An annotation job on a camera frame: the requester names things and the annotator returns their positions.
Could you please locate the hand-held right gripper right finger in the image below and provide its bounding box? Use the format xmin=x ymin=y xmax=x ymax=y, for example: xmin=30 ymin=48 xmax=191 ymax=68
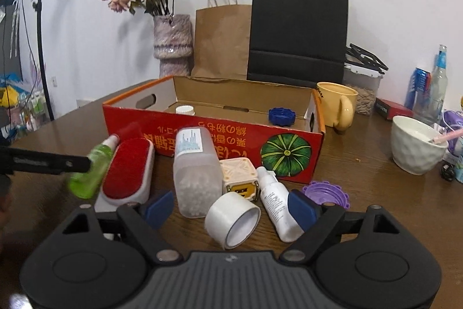
xmin=280 ymin=189 xmax=400 ymax=264

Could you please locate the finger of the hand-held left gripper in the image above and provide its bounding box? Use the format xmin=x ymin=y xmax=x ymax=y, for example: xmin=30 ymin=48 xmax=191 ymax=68
xmin=0 ymin=147 xmax=92 ymax=175

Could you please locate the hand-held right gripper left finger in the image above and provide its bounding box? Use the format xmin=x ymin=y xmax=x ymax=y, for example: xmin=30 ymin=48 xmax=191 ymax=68
xmin=62 ymin=190 xmax=182 ymax=266

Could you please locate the small white bottle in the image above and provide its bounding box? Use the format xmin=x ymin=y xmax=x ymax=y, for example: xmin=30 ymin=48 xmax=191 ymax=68
xmin=256 ymin=167 xmax=305 ymax=243

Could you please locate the purple lid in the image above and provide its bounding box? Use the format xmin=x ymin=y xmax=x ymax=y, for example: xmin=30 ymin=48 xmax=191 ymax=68
xmin=302 ymin=180 xmax=351 ymax=211

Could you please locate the green spray bottle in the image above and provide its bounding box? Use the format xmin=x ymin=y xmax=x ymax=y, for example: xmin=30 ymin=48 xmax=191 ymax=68
xmin=69 ymin=134 xmax=120 ymax=200

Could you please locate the clear cotton swab container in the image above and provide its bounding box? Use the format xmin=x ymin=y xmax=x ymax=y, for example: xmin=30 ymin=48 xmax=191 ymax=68
xmin=173 ymin=127 xmax=223 ymax=219

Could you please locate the red lint brush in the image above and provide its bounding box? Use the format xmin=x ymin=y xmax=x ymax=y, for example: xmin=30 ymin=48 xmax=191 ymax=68
xmin=95 ymin=138 xmax=155 ymax=213

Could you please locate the white tape roll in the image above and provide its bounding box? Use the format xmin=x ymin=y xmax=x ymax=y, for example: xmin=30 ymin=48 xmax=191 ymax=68
xmin=204 ymin=192 xmax=261 ymax=250

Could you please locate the red cardboard box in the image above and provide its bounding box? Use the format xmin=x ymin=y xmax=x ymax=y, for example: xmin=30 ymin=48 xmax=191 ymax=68
xmin=102 ymin=75 xmax=326 ymax=185

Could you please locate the cream cube toy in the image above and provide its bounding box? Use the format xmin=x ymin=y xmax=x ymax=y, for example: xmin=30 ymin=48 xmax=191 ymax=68
xmin=220 ymin=158 xmax=262 ymax=203

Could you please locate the blue lid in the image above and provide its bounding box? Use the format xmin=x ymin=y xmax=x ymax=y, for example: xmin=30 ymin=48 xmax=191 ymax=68
xmin=268 ymin=107 xmax=297 ymax=126

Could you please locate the yellow mug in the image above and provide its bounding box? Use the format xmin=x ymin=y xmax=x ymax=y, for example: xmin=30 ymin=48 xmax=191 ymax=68
xmin=316 ymin=82 xmax=359 ymax=131

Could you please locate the white bowl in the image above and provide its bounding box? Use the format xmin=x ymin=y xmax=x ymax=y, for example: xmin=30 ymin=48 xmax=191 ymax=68
xmin=391 ymin=115 xmax=449 ymax=175

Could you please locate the clear seed container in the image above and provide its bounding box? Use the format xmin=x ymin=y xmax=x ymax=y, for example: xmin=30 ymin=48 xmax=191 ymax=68
xmin=342 ymin=63 xmax=384 ymax=116

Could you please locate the small red box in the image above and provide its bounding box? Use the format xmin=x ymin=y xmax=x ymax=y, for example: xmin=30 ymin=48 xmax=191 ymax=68
xmin=374 ymin=97 xmax=414 ymax=120

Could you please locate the black light stand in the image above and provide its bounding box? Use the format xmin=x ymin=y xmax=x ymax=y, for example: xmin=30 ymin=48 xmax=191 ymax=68
xmin=32 ymin=0 xmax=57 ymax=120

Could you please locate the small black object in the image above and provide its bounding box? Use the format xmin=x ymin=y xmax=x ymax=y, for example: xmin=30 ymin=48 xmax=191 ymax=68
xmin=440 ymin=164 xmax=457 ymax=182

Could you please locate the pink spoon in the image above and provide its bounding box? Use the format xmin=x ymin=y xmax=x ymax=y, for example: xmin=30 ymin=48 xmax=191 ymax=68
xmin=429 ymin=130 xmax=463 ymax=144

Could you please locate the black folding rack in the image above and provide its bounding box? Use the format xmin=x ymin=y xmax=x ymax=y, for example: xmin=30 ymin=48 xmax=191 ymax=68
xmin=345 ymin=44 xmax=390 ymax=75

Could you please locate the knitted pink vase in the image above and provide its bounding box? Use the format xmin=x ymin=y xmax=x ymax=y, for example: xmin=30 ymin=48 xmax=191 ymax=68
xmin=153 ymin=14 xmax=192 ymax=78

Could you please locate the blue drink can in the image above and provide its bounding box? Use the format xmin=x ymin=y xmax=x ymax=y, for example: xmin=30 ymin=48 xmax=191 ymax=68
xmin=404 ymin=67 xmax=432 ymax=110

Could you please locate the black paper bag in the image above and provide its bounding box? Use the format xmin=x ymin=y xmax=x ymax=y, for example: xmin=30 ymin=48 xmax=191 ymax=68
xmin=247 ymin=0 xmax=350 ymax=89

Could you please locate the purple bag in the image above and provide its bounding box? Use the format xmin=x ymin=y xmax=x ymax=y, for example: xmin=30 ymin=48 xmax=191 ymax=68
xmin=442 ymin=109 xmax=463 ymax=156

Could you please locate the brown paper bag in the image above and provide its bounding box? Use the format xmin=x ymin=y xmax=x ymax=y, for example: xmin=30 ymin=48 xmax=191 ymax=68
xmin=190 ymin=0 xmax=253 ymax=81

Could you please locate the clear glass bottle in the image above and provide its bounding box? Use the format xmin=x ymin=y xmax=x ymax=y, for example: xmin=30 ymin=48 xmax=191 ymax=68
xmin=412 ymin=45 xmax=449 ymax=125

